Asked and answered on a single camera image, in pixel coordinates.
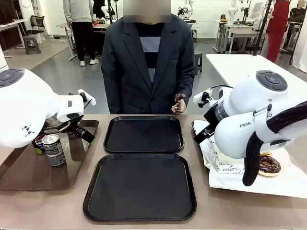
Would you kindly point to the black office chair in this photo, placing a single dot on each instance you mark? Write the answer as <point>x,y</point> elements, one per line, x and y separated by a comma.
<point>38,25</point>

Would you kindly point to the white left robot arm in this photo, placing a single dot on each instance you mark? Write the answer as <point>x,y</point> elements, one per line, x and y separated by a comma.
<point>24,107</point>

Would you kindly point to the seated person in black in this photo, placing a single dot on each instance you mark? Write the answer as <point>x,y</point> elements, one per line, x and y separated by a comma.
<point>297,16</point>

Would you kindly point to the person in red apron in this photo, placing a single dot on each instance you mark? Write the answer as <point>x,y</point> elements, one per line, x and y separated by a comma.
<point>278,28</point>

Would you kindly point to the small black plastic tray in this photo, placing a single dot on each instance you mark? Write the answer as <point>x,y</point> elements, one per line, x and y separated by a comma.
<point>144,136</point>

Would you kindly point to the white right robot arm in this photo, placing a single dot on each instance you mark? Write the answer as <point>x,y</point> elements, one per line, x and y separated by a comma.
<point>251,100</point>

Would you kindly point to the white paper sheet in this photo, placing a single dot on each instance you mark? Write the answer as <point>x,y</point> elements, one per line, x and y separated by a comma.
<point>275,187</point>

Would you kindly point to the person's left forearm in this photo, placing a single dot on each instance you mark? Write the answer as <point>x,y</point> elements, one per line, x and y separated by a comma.
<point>187,83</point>

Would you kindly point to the person's right forearm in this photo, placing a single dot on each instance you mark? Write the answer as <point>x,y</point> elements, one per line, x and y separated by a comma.
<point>109,95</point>

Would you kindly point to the black stool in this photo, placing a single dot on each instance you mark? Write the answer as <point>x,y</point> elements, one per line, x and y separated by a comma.
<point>198,60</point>

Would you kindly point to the brown plastic tray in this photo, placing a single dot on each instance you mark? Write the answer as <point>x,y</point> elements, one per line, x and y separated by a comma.
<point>36,177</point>

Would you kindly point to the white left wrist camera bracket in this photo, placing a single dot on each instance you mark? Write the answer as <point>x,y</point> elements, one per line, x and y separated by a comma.
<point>87,99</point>

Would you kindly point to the person in dark blazer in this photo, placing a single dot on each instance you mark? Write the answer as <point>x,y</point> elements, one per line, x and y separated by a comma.
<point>127,72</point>

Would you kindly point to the grey table white legs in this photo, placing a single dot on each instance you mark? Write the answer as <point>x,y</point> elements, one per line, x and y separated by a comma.
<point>60,24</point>

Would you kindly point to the person in grey hoodie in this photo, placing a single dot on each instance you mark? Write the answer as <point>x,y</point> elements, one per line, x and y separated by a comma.
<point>81,28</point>

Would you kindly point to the grey step stool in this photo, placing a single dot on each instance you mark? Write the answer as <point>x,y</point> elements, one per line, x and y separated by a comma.
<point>32,45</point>

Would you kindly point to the black tripod stand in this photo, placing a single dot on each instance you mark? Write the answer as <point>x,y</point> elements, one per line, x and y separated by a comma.
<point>262,26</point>

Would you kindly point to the metal serving tongs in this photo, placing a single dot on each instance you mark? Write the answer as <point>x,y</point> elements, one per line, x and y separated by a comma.
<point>179,103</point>

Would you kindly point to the person's left hand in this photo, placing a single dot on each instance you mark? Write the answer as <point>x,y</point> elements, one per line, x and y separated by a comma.
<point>181,109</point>

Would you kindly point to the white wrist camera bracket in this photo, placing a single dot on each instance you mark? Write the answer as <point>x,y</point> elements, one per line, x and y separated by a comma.
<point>87,99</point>
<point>202,97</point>

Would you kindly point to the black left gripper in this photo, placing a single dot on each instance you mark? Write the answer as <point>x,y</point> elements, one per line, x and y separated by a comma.
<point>73,125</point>

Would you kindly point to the grey background workbench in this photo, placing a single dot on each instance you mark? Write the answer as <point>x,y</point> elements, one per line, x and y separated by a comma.
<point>239,32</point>

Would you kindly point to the chocolate sprinkled donut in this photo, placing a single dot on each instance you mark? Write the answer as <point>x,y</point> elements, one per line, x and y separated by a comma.
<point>269,166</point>

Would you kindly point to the wooden desk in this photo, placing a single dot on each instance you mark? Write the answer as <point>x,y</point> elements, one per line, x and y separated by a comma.
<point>12,24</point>

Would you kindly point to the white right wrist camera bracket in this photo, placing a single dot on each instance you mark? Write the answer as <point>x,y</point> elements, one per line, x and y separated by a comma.
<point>202,97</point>

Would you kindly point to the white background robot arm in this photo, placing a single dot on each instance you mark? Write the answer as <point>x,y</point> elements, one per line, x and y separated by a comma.
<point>232,10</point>
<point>185,8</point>

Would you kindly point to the black can white print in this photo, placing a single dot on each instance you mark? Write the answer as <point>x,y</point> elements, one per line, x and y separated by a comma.
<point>54,153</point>

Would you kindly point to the large black plastic tray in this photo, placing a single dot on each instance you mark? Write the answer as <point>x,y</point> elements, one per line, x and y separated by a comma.
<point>139,191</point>

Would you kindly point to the blue Pepsi can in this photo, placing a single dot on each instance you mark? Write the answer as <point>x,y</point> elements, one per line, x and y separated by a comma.
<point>37,146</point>

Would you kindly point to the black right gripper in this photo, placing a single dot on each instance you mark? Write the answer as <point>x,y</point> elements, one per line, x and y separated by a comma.
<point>210,118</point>

